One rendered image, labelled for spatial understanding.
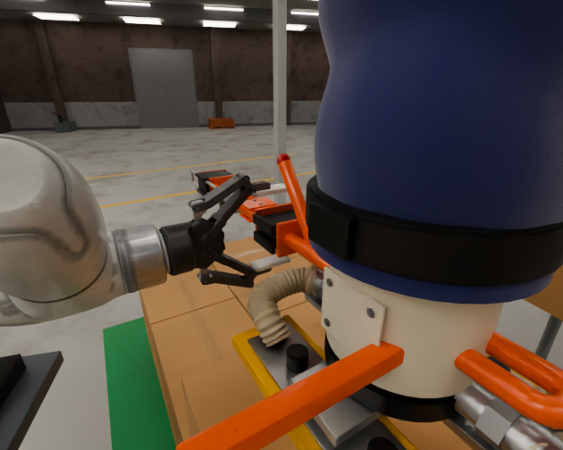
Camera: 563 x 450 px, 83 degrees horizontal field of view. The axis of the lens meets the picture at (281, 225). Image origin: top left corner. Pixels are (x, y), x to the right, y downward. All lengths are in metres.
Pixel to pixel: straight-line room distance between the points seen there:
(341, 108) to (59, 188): 0.21
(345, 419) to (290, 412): 0.12
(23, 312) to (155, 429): 1.47
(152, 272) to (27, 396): 0.72
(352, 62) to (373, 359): 0.23
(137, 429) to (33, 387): 0.85
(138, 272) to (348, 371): 0.29
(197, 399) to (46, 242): 0.46
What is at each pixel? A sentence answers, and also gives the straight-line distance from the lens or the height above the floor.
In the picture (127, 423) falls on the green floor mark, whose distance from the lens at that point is 1.93.
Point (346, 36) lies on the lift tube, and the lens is 0.27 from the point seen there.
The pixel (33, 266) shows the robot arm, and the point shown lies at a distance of 0.30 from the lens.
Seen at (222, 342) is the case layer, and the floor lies 0.54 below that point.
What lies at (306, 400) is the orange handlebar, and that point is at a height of 1.26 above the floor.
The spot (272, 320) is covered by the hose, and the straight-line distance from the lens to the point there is 0.44.
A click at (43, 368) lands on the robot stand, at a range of 1.18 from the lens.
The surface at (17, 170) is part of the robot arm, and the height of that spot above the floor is 1.42.
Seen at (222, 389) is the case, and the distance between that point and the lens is 0.68.
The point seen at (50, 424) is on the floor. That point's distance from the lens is 2.10.
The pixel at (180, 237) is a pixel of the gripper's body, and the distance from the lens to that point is 0.47.
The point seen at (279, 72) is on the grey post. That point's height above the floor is 1.68.
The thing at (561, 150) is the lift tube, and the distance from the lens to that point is 0.26.
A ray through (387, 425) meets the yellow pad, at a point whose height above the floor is 1.14.
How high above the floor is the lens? 1.46
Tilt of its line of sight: 23 degrees down
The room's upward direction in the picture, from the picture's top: straight up
